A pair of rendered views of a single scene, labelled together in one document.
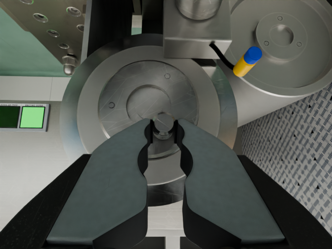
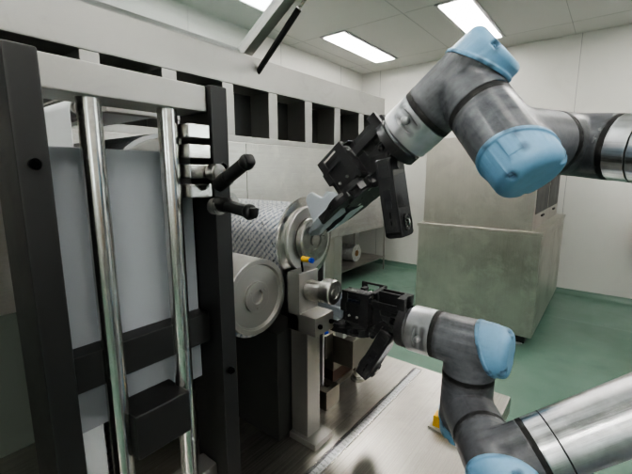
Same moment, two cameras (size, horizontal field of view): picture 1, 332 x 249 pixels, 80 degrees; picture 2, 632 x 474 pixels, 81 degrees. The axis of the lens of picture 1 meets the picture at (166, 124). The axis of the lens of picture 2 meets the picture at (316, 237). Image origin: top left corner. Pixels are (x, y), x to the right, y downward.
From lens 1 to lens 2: 0.56 m
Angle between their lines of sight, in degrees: 53
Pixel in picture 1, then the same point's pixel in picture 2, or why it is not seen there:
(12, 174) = (292, 188)
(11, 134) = not seen: hidden behind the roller
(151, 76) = (314, 253)
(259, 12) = (264, 309)
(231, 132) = (279, 234)
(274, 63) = (259, 279)
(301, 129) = not seen: hidden behind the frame
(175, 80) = (308, 253)
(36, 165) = (280, 196)
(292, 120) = not seen: hidden behind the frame
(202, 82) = (293, 257)
